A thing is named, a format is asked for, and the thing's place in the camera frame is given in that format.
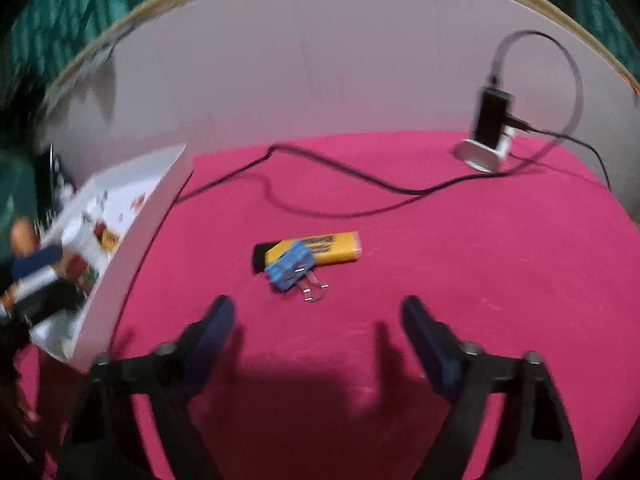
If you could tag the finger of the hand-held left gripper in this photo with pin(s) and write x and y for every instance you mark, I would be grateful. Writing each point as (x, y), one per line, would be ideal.
(55, 302)
(37, 261)

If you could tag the red printed table cloth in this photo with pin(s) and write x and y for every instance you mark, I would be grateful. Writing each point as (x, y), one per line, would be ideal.
(500, 270)

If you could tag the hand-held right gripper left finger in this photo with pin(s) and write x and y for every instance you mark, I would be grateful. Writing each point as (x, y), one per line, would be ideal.
(212, 340)

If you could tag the blue binder clip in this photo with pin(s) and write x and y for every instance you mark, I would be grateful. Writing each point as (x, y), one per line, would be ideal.
(290, 265)

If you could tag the black wall charger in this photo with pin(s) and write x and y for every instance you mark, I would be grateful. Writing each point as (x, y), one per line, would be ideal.
(491, 115)

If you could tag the teal lattice window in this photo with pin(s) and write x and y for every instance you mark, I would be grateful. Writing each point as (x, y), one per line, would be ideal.
(60, 20)

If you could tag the white power strip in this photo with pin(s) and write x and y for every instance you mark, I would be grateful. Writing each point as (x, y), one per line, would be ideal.
(480, 158)

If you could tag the white cardboard box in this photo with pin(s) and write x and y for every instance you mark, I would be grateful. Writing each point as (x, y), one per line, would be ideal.
(135, 255)

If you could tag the black white-dotted object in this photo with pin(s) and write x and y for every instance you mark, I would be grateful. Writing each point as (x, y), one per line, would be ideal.
(47, 175)

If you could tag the wooden wall trim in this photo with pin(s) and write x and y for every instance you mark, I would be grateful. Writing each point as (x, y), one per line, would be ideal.
(100, 42)

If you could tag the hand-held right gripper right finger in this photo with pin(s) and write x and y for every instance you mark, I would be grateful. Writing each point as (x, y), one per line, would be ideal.
(430, 350)

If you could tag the person's left hand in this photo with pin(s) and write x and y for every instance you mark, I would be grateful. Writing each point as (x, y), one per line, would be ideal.
(22, 235)

